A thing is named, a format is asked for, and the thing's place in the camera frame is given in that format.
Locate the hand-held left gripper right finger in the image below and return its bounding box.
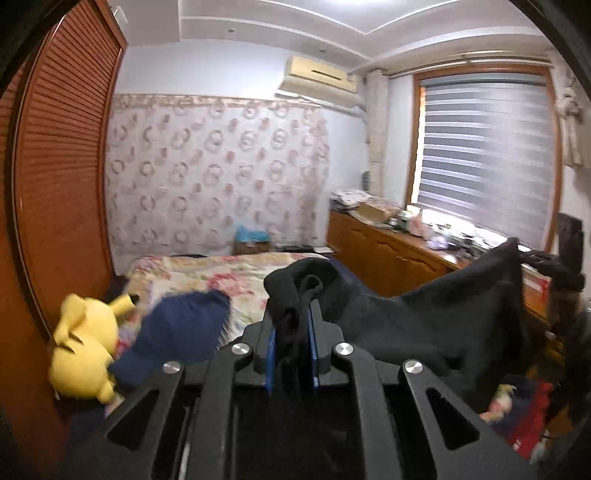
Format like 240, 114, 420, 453
307, 299, 539, 480

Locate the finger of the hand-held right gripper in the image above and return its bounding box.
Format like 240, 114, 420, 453
521, 250, 585, 292

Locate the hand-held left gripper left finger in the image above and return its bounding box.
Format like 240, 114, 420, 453
88, 305, 279, 480

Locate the black printed t-shirt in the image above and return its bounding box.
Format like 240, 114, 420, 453
263, 237, 532, 377

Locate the navy blue garment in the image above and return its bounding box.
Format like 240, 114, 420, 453
108, 291, 232, 391

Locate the floral bed blanket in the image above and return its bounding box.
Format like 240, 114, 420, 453
115, 251, 333, 352

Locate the blue cloth on small box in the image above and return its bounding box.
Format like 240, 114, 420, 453
233, 224, 272, 256

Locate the grey zebra window blind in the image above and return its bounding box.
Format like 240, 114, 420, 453
418, 74, 555, 247

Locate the wooden sideboard cabinet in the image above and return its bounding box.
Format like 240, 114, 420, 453
327, 209, 555, 324

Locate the white hanging garment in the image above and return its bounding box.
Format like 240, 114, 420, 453
556, 69, 586, 168

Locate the cardboard box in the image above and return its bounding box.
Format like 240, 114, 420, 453
356, 202, 400, 226

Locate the stack of patterned cloths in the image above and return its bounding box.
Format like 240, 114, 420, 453
330, 188, 377, 214

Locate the yellow mouse plush toy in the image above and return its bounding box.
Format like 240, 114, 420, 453
48, 292, 139, 404

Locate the circle patterned sheer curtain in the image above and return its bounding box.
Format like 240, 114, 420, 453
105, 92, 331, 261

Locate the tied beige lace curtain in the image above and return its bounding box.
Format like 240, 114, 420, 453
367, 69, 389, 195

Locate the brown louvered wooden wardrobe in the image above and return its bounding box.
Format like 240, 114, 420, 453
0, 0, 129, 342

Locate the cream wall air conditioner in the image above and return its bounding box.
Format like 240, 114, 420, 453
276, 55, 362, 109

